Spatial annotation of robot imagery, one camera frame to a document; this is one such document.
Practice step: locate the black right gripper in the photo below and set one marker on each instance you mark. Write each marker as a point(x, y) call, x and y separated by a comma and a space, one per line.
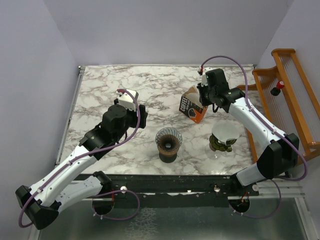
point(201, 88)

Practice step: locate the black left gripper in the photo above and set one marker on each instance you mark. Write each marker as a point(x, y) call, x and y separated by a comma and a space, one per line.
point(143, 116)

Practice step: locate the white paper coffee filter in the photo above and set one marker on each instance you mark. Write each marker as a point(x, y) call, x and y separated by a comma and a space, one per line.
point(225, 133)

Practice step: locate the grey ribbed glass dripper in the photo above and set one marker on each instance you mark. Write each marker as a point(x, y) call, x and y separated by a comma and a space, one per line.
point(169, 137)

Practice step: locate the round wooden dripper base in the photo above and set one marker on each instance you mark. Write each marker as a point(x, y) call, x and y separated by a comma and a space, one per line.
point(168, 151)

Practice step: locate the green glass dripper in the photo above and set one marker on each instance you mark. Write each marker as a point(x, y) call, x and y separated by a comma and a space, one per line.
point(216, 145)

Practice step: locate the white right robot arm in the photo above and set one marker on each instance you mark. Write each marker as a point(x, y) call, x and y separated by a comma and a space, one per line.
point(280, 150)

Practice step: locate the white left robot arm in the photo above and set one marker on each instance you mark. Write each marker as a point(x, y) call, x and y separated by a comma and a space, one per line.
point(45, 200)

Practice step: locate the coffee paper filter box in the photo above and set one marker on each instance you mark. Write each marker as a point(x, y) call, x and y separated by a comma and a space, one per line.
point(192, 111)

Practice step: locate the white filters in box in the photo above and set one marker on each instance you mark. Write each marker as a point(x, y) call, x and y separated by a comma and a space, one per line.
point(196, 101)

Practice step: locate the red and black bottle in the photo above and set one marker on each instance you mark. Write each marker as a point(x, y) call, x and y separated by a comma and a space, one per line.
point(275, 91)

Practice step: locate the orange wooden rack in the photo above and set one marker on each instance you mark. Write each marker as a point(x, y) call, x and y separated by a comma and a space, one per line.
point(296, 109)

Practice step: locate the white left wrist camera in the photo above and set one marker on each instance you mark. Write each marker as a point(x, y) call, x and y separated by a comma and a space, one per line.
point(126, 101)

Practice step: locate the black front table rail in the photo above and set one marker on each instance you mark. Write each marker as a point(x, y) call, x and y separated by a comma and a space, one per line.
point(173, 191)

